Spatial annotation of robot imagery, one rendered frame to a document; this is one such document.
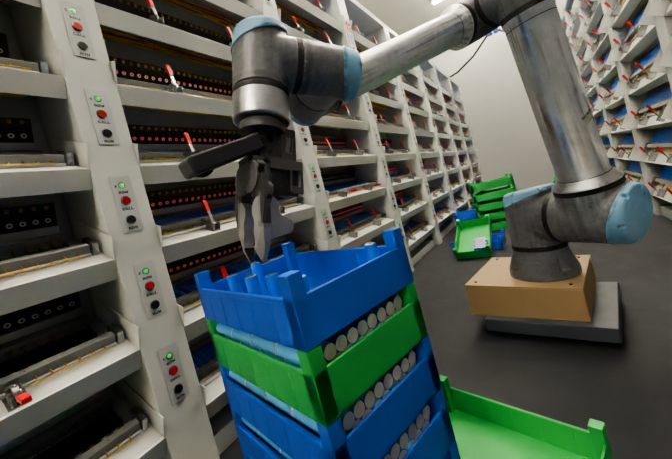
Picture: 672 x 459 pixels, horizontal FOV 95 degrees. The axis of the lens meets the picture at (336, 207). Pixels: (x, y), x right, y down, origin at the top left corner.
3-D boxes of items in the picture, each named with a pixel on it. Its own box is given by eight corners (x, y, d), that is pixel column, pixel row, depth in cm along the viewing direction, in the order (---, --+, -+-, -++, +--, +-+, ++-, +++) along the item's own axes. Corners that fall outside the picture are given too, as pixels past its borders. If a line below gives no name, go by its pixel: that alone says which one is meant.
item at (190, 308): (327, 263, 123) (328, 230, 120) (184, 343, 73) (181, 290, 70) (288, 251, 134) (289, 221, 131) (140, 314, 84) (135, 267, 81)
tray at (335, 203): (385, 194, 181) (386, 178, 179) (327, 212, 131) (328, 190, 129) (355, 190, 191) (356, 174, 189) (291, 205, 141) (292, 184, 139)
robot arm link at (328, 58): (342, 69, 64) (283, 59, 60) (368, 38, 53) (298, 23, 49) (343, 114, 64) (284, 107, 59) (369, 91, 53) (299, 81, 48)
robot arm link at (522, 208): (531, 234, 107) (521, 185, 107) (586, 236, 91) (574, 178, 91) (500, 246, 102) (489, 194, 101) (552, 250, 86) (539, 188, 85)
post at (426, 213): (442, 241, 247) (387, 25, 243) (439, 244, 239) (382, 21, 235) (418, 245, 258) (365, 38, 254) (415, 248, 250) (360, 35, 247)
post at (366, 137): (414, 270, 189) (340, -13, 185) (409, 275, 181) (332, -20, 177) (385, 273, 200) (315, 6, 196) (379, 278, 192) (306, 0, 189)
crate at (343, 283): (415, 280, 44) (401, 226, 44) (305, 353, 31) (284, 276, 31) (298, 277, 67) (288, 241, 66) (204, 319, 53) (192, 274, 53)
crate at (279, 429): (442, 386, 45) (428, 333, 45) (346, 504, 31) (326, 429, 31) (317, 348, 67) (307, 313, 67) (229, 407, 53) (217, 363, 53)
